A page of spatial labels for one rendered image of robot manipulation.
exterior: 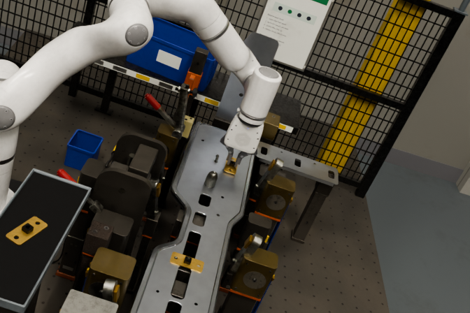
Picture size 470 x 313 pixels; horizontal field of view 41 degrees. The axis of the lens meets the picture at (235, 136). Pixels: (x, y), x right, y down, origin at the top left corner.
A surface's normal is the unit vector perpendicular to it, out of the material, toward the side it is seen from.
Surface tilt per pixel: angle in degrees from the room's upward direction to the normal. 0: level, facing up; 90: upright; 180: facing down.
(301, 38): 90
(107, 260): 0
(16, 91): 60
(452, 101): 90
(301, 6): 90
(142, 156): 0
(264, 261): 0
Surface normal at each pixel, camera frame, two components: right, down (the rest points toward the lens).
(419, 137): -0.05, 0.53
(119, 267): 0.31, -0.80
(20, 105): 0.63, 0.31
